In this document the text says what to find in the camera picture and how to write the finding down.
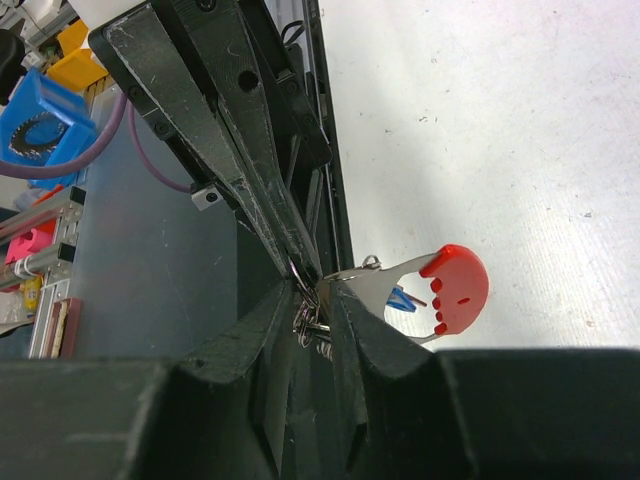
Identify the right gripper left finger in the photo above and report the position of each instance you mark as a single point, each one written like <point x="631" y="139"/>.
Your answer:
<point x="217" y="413"/>

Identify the red handle spring keyring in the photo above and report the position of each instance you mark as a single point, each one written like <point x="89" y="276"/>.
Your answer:
<point x="458" y="280"/>

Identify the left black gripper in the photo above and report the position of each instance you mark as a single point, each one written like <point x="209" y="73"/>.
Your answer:
<point x="215" y="81"/>

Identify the yellow plastic bin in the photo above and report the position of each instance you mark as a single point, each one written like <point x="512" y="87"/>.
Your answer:
<point x="78" y="67"/>

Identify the blue plastic bin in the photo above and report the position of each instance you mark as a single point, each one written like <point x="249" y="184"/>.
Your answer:
<point x="44" y="124"/>

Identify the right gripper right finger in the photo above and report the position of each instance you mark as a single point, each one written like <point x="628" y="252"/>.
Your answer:
<point x="407" y="413"/>

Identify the blue key tag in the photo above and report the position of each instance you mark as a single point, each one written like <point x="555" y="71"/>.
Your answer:
<point x="401" y="301"/>

